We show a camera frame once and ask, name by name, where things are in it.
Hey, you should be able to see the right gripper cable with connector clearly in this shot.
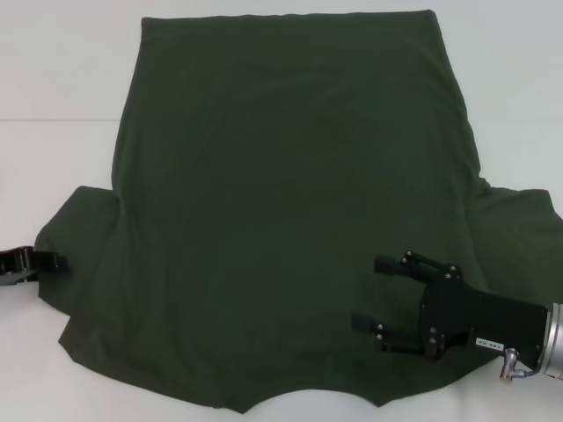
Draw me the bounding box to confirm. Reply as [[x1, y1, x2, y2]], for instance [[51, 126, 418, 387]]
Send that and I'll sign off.
[[498, 346, 549, 382]]

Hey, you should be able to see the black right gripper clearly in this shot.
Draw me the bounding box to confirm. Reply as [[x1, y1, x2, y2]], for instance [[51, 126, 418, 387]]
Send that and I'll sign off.
[[350, 250, 550, 369]]

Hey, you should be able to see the dark green t-shirt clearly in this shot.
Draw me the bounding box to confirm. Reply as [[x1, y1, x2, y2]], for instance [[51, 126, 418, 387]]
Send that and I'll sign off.
[[33, 9, 563, 418]]

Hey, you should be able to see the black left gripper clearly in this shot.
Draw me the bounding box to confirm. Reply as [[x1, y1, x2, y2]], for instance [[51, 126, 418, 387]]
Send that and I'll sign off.
[[0, 245, 70, 287]]

